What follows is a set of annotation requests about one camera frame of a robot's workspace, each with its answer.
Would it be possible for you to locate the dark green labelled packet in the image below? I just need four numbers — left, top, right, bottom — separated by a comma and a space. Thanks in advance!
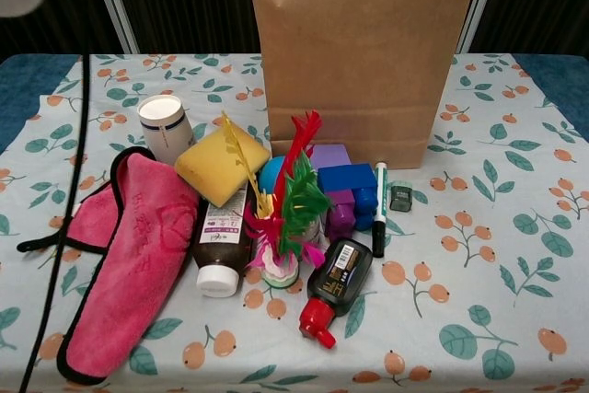
388, 182, 415, 211

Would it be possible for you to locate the brown paper bag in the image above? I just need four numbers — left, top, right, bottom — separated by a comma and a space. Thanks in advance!
243, 0, 480, 171

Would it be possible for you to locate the blue ball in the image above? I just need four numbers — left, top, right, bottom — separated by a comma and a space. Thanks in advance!
257, 156, 289, 195

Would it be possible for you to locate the colourful feather shuttlecock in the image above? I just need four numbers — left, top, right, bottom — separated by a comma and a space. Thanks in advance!
220, 110, 335, 291

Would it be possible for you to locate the light purple block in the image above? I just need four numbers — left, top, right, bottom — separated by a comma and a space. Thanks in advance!
308, 144, 353, 171

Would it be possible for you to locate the blue block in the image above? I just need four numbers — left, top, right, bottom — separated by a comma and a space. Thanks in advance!
318, 161, 378, 232

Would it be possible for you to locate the dark purple block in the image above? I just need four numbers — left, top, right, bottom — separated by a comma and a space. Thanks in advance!
324, 189, 358, 243

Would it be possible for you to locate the yellow sponge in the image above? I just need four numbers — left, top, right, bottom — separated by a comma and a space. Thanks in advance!
172, 127, 271, 210

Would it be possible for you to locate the black white marker pen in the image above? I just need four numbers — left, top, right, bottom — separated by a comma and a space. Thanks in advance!
371, 161, 390, 259

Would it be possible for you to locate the brown bottle with white cap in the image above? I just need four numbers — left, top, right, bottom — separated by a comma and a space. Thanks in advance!
191, 180, 259, 298

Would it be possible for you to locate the black bottle with red cap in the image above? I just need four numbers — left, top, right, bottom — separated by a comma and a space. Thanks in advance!
298, 237, 375, 349

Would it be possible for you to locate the white paper cup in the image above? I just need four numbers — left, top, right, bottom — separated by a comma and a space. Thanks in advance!
136, 94, 197, 167

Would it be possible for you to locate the pink cloth with black trim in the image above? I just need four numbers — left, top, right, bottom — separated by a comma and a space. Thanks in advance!
17, 146, 202, 386

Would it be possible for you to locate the floral tablecloth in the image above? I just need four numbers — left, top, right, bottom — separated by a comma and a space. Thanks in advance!
0, 52, 589, 393

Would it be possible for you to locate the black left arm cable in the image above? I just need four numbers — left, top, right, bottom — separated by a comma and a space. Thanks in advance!
20, 54, 92, 393

